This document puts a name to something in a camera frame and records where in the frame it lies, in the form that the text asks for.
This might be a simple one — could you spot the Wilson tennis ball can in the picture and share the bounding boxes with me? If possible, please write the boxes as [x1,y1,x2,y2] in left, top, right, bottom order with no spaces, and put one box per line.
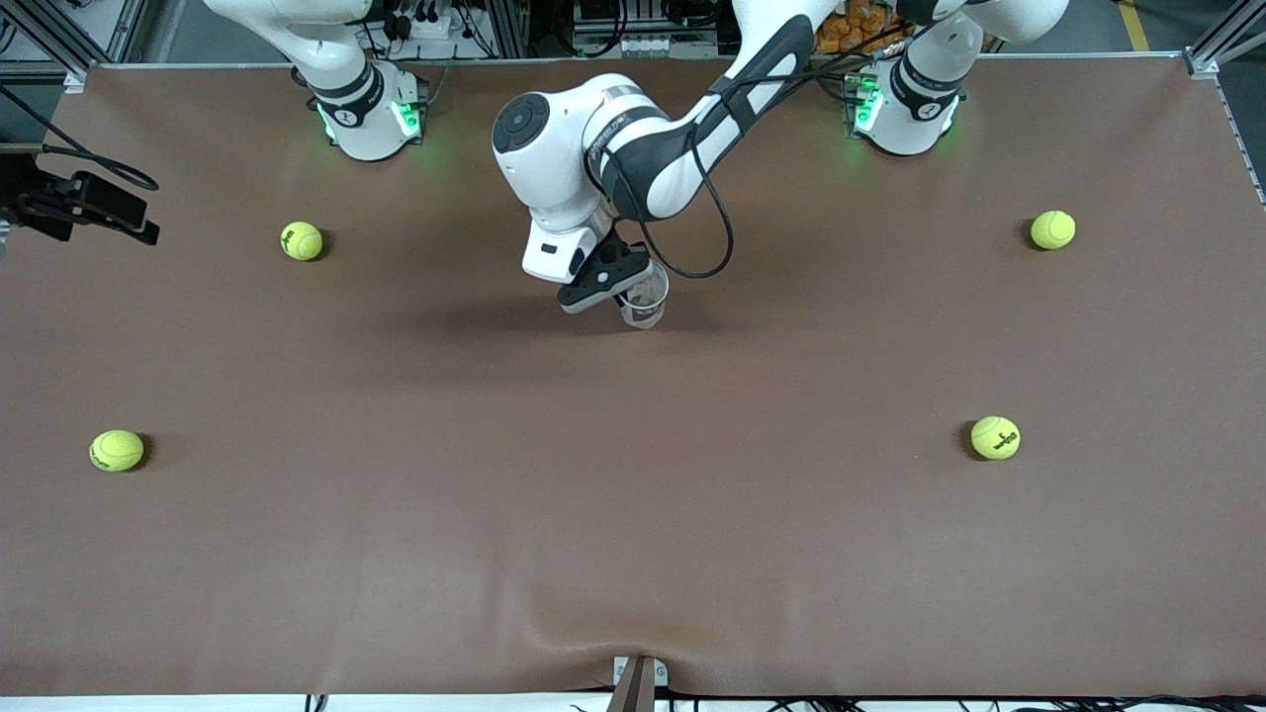
[618,265,671,329]

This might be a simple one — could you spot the yellow-green tennis ball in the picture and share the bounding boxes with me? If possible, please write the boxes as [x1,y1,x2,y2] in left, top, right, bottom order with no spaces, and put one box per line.
[89,428,145,473]
[1030,209,1077,251]
[280,221,324,262]
[970,415,1022,461]

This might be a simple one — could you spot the brown table cover mat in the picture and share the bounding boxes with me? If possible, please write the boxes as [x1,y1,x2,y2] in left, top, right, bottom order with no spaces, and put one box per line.
[0,54,1266,699]

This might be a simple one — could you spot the silver electronics unit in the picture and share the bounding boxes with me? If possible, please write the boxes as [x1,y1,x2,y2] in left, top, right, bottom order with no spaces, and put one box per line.
[574,0,721,58]

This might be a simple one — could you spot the white power strip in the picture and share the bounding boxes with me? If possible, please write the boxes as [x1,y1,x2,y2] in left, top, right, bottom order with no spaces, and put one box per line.
[388,8,458,43]

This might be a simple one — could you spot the orange packaged goods pile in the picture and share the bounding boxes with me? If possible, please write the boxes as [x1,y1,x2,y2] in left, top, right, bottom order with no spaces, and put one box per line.
[816,0,911,55]

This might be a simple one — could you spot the metal table clamp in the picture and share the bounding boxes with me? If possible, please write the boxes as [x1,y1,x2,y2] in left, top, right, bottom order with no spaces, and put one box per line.
[611,655,670,712]

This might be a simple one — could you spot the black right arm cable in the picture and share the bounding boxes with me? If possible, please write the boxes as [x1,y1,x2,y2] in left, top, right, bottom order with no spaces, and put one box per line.
[0,82,161,193]

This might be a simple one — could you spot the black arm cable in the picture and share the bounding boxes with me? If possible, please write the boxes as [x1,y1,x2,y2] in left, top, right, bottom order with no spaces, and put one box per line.
[0,82,161,193]
[584,54,736,281]

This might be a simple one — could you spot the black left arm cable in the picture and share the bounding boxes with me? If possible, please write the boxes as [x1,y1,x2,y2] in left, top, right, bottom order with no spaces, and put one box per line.
[584,54,736,281]

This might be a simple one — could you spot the aluminium frame profile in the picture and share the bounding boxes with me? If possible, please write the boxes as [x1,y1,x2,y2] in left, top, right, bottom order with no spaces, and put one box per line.
[0,0,149,78]
[492,0,530,58]
[1185,0,1266,78]

